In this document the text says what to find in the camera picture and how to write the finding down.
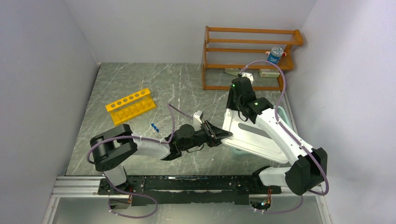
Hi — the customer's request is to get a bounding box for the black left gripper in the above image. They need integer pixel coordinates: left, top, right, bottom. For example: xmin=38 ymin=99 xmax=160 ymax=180
xmin=181 ymin=119 xmax=233 ymax=151

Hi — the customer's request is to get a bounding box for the white plastic bin lid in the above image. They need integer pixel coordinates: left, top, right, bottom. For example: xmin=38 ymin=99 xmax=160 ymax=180
xmin=221 ymin=109 xmax=288 ymax=164

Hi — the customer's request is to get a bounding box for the light teal plastic bin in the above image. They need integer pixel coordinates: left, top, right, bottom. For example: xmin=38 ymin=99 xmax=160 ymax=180
xmin=230 ymin=105 xmax=293 ymax=155

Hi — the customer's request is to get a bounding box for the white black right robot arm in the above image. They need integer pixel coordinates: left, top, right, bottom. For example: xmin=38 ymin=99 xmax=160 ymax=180
xmin=221 ymin=77 xmax=328 ymax=196

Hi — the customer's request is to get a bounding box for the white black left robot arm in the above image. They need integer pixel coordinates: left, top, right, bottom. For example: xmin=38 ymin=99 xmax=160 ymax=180
xmin=88 ymin=121 xmax=232 ymax=194

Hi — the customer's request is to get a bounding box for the pale green soap dish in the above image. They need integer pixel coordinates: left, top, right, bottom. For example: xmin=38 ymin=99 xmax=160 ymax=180
xmin=225 ymin=68 xmax=240 ymax=76

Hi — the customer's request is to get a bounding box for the small white box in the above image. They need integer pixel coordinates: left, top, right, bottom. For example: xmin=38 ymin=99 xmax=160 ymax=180
xmin=260 ymin=69 xmax=280 ymax=78

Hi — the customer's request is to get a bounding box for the blue white labelled jar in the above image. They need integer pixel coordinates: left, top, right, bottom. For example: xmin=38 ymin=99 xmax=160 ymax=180
xmin=267 ymin=47 xmax=284 ymax=64

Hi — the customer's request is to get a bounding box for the orange wooden shelf rack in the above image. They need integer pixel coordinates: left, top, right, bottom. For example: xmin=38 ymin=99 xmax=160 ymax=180
xmin=201 ymin=26 xmax=304 ymax=90

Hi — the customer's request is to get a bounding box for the clear plastic well plate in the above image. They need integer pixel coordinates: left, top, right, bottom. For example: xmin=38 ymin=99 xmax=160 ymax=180
xmin=151 ymin=123 xmax=176 ymax=144

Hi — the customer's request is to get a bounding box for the yellow test tube rack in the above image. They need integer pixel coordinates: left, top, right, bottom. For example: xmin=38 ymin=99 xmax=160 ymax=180
xmin=105 ymin=88 xmax=156 ymax=126

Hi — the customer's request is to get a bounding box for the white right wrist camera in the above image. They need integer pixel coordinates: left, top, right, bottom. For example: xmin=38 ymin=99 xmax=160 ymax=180
xmin=241 ymin=72 xmax=254 ymax=84

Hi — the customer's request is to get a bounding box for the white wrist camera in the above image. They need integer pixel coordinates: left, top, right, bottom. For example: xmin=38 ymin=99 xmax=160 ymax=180
xmin=193 ymin=110 xmax=204 ymax=127
xmin=241 ymin=72 xmax=254 ymax=84

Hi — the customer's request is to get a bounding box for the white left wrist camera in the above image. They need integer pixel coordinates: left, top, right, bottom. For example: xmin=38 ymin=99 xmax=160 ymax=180
xmin=193 ymin=110 xmax=204 ymax=127

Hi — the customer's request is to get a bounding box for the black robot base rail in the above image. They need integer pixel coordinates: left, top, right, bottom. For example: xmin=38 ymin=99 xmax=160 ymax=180
xmin=97 ymin=175 xmax=281 ymax=206

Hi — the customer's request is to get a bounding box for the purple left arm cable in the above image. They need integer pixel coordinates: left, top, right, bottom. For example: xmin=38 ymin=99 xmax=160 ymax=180
xmin=86 ymin=103 xmax=196 ymax=219

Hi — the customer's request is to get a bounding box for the aluminium extrusion frame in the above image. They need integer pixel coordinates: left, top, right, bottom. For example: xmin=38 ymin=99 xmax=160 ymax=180
xmin=42 ymin=176 xmax=332 ymax=224

